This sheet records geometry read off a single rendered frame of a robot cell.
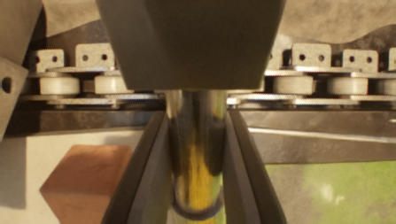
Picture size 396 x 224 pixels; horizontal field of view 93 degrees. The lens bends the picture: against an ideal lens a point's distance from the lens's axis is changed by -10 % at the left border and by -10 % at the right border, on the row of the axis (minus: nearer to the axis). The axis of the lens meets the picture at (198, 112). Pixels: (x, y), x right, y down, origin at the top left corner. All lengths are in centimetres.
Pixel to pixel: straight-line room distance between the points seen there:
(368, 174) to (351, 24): 116
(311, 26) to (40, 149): 34
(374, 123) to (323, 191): 102
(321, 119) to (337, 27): 12
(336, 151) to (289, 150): 6
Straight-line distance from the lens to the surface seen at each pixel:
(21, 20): 29
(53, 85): 25
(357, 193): 142
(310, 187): 125
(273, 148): 25
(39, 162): 27
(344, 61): 30
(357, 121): 29
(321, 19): 31
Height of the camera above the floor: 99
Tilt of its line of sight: 84 degrees down
